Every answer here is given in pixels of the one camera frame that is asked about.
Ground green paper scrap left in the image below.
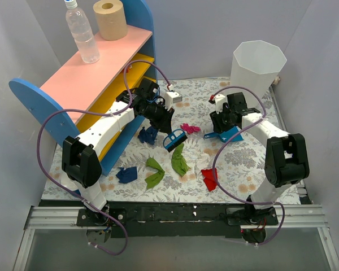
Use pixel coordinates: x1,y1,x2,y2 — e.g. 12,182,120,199
145,158,165,190

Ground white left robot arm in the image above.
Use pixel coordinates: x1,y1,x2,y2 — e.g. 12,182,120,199
60,78,182,226

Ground clear plastic water bottle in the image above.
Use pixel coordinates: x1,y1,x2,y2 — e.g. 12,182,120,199
64,0,100,64

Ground blue hand brush black bristles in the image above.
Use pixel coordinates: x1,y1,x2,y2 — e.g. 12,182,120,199
163,129,187,152

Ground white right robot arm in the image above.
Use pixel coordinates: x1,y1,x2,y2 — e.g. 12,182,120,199
210,92,310,225

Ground dark blue paper scrap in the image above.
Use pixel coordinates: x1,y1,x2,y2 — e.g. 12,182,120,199
116,167,137,184
137,126,158,145

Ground pink paper scrap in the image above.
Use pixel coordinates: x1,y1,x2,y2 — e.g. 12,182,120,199
180,123,201,134

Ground green paper scrap right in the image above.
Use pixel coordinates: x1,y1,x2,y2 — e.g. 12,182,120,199
171,143,190,177

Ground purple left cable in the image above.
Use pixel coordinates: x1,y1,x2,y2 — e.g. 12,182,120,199
36,60,175,256

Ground dark blue paper scrap lower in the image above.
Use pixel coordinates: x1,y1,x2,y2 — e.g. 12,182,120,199
116,167,137,184

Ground blue plastic dustpan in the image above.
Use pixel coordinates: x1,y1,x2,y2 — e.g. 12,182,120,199
203,126,239,143

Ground white octagonal waste bin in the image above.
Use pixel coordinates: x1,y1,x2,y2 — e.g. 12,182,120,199
230,40,287,93

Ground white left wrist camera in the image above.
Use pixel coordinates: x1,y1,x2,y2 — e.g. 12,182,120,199
163,91,182,111

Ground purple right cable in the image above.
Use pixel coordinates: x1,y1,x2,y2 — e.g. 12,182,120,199
211,86,285,246

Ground red paper scrap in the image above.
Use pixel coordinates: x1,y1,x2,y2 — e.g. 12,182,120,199
201,168,217,192

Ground floral patterned table mat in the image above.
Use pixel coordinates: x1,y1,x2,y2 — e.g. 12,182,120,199
42,77,302,204

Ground green paper scrap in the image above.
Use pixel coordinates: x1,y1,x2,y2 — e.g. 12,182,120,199
145,158,165,190
171,143,190,177

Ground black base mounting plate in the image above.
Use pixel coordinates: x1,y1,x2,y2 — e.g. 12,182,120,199
76,202,279,238

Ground purple cable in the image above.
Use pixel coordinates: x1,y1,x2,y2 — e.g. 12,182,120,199
36,60,175,256
211,86,285,246

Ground blue wooden shelf unit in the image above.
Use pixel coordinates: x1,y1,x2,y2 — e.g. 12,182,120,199
8,0,158,177

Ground white crumpled paper scrap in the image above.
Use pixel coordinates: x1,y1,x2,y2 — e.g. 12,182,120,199
194,153,213,177

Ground aluminium rail frame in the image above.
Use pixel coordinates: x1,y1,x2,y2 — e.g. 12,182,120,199
14,202,339,270

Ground brown paper roll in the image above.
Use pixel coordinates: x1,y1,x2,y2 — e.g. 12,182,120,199
93,0,128,41

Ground dark blue paper scrap upper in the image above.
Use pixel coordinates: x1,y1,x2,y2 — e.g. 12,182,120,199
137,126,158,145

